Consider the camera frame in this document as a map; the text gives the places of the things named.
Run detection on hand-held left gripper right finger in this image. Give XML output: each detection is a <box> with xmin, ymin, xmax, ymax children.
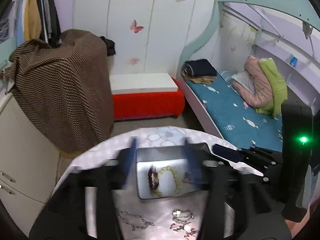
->
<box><xmin>183</xmin><ymin>138</ymin><xmax>292</xmax><ymax>240</ymax></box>

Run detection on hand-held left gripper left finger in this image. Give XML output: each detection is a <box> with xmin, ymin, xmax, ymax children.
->
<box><xmin>30</xmin><ymin>136</ymin><xmax>140</xmax><ymax>240</ymax></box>

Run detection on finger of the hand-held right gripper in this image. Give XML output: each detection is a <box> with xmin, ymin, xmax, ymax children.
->
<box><xmin>212</xmin><ymin>143</ymin><xmax>283</xmax><ymax>178</ymax></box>

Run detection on silver metal tray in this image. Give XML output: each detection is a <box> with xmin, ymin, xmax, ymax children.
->
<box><xmin>136</xmin><ymin>143</ymin><xmax>213</xmax><ymax>201</ymax></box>

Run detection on person's right forearm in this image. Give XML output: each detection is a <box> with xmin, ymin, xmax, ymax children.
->
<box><xmin>285</xmin><ymin>202</ymin><xmax>313</xmax><ymax>240</ymax></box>

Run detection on printed round tablecloth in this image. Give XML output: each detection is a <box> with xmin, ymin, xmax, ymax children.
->
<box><xmin>51</xmin><ymin>126</ymin><xmax>265</xmax><ymax>240</ymax></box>

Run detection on blue printed mattress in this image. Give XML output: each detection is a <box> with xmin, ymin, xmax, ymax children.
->
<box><xmin>186</xmin><ymin>70</ymin><xmax>284</xmax><ymax>152</ymax></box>

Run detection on red storage bench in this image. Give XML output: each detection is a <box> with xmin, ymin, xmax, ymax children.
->
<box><xmin>111</xmin><ymin>78</ymin><xmax>185</xmax><ymax>121</ymax></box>

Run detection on white foam cushion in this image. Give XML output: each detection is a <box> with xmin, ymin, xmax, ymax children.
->
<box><xmin>109</xmin><ymin>73</ymin><xmax>178</xmax><ymax>95</ymax></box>

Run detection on pink and green quilts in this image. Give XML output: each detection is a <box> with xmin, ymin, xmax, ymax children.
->
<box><xmin>232</xmin><ymin>56</ymin><xmax>274</xmax><ymax>108</ymax></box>

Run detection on folded dark clothes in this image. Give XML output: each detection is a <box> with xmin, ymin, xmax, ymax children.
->
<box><xmin>181</xmin><ymin>59</ymin><xmax>218</xmax><ymax>85</ymax></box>

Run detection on brown striped blanket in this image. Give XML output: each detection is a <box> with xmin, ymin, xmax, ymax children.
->
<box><xmin>0</xmin><ymin>29</ymin><xmax>114</xmax><ymax>154</ymax></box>

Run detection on white cabinet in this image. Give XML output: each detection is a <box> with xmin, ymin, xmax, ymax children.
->
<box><xmin>0</xmin><ymin>92</ymin><xmax>61</xmax><ymax>214</ymax></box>

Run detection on black cloth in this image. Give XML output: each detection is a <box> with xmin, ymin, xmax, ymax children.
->
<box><xmin>99</xmin><ymin>36</ymin><xmax>116</xmax><ymax>56</ymax></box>

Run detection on white wardrobe with butterfly stickers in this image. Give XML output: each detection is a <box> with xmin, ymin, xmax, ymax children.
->
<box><xmin>72</xmin><ymin>0</ymin><xmax>218</xmax><ymax>75</ymax></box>

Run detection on hanging clothes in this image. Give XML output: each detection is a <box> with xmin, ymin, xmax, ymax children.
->
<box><xmin>0</xmin><ymin>0</ymin><xmax>62</xmax><ymax>48</ymax></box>

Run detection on pale yellow bead bracelet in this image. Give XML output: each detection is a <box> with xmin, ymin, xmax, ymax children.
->
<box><xmin>155</xmin><ymin>166</ymin><xmax>182</xmax><ymax>197</ymax></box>

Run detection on dark brown bead bracelet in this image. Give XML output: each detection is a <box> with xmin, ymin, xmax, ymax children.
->
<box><xmin>147</xmin><ymin>165</ymin><xmax>161</xmax><ymax>193</ymax></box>

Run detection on silver charm bracelet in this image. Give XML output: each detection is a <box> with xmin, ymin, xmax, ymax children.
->
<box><xmin>171</xmin><ymin>209</ymin><xmax>195</xmax><ymax>224</ymax></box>

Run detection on silver chain necklace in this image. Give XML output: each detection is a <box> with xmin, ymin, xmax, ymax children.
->
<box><xmin>115</xmin><ymin>209</ymin><xmax>155</xmax><ymax>231</ymax></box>

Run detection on pink charm bracelet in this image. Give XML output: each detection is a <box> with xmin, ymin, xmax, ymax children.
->
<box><xmin>170</xmin><ymin>224</ymin><xmax>200</xmax><ymax>239</ymax></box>

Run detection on teal bunk bed frame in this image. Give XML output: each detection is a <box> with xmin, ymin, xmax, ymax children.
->
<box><xmin>179</xmin><ymin>0</ymin><xmax>320</xmax><ymax>80</ymax></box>

